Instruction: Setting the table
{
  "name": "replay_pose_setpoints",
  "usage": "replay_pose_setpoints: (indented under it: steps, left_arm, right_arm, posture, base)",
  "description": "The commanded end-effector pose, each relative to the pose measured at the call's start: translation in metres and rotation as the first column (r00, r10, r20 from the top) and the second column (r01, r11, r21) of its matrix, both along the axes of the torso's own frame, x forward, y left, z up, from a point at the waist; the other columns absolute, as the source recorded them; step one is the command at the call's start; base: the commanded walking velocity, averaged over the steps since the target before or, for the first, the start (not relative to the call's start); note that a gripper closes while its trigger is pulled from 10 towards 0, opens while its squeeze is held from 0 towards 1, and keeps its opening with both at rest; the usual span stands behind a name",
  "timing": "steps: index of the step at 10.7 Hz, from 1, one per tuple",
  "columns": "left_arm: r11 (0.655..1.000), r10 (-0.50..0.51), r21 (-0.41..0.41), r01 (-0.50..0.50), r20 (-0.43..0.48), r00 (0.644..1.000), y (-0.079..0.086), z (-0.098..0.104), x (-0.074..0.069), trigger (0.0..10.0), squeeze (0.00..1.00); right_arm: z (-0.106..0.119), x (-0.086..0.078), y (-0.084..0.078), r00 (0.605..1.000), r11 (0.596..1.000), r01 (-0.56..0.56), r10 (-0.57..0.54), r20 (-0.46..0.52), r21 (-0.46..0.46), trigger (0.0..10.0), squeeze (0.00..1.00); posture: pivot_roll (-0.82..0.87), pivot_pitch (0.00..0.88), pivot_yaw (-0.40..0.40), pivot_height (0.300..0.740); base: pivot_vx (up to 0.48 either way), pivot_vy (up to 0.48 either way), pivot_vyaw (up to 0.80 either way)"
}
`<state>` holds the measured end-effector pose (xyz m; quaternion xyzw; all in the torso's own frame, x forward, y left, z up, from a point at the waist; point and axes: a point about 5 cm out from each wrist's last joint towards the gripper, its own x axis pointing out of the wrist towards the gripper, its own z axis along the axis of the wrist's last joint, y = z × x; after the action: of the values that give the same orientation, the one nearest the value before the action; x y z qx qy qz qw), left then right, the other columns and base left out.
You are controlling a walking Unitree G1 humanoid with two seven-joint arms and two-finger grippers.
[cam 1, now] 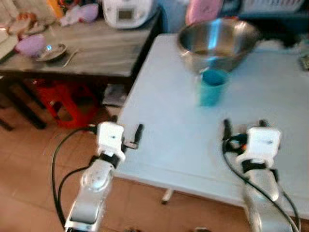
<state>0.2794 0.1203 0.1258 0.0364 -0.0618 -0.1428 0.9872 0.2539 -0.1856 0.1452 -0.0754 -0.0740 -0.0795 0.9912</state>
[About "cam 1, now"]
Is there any light blue dining table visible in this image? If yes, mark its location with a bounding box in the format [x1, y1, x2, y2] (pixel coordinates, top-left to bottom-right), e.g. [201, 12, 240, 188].
[114, 33, 309, 220]

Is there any red plastic stool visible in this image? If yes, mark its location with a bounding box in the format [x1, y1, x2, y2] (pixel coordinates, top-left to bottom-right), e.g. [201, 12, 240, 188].
[30, 79, 100, 129]

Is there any grey paper under table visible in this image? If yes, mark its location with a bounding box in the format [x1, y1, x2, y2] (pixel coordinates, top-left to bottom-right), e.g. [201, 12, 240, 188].
[102, 84, 128, 107]

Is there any teal plastic cup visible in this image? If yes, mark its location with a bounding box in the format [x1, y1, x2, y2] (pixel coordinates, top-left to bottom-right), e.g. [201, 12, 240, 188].
[198, 68, 230, 107]

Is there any metal spoon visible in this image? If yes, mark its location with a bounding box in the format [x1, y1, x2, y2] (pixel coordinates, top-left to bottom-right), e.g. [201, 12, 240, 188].
[62, 48, 81, 69]

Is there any dark wooden table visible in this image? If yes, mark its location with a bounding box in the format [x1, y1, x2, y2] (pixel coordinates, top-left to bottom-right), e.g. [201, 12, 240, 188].
[0, 11, 165, 131]

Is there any small steel dish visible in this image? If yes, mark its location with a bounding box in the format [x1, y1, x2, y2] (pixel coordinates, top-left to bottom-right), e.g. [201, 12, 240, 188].
[36, 43, 69, 62]

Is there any large stainless steel bowl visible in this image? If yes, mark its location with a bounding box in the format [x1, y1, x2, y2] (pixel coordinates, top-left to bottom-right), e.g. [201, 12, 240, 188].
[177, 18, 262, 74]

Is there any purple plastic bowl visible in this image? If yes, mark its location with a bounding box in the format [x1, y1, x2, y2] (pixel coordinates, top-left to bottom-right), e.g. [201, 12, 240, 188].
[15, 33, 48, 59]

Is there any purple and white bag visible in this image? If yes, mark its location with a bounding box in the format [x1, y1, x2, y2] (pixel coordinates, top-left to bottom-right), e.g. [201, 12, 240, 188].
[59, 3, 100, 27]

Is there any pink rounded object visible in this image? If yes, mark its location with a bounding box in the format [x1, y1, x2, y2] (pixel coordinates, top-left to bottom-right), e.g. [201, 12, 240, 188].
[185, 0, 224, 26]

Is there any white kitchen appliance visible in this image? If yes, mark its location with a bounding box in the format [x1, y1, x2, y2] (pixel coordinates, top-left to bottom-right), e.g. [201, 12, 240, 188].
[102, 0, 158, 30]

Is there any plate of food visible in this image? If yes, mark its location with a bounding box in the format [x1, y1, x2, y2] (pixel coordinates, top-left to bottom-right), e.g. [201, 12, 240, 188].
[6, 12, 38, 35]

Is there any orange packet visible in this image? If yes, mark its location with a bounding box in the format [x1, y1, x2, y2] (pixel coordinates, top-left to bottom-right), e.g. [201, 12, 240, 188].
[47, 0, 65, 18]

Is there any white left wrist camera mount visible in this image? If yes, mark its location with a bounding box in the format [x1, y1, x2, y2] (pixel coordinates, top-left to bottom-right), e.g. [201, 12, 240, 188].
[96, 121, 126, 156]

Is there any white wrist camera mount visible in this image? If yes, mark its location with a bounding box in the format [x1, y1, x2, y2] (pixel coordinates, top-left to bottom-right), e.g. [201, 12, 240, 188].
[96, 121, 126, 156]
[238, 126, 282, 168]

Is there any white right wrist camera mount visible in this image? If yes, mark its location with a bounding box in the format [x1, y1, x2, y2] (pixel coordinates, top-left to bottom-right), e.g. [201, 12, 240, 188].
[238, 126, 282, 168]

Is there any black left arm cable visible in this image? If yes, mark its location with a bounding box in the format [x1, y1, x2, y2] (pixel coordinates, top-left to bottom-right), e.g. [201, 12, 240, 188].
[50, 127, 97, 228]

